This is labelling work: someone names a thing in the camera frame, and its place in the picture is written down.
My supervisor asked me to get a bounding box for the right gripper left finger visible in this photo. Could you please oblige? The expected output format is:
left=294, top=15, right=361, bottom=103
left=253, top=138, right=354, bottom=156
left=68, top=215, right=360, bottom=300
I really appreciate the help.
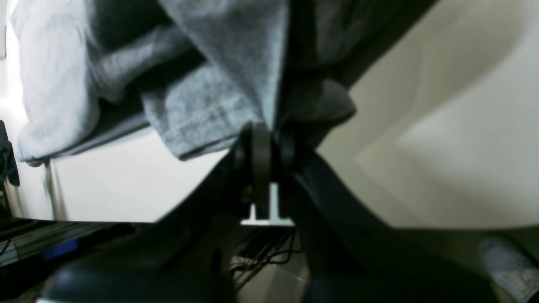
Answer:
left=39, top=123, right=272, bottom=303

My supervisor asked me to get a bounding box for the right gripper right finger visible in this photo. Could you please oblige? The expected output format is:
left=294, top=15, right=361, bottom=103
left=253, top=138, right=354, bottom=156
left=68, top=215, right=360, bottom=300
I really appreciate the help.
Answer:
left=276, top=131, right=497, bottom=303

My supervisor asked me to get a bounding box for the grey t-shirt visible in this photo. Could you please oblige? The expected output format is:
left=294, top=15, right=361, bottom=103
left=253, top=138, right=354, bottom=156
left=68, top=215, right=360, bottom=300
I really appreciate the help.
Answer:
left=10, top=0, right=435, bottom=167

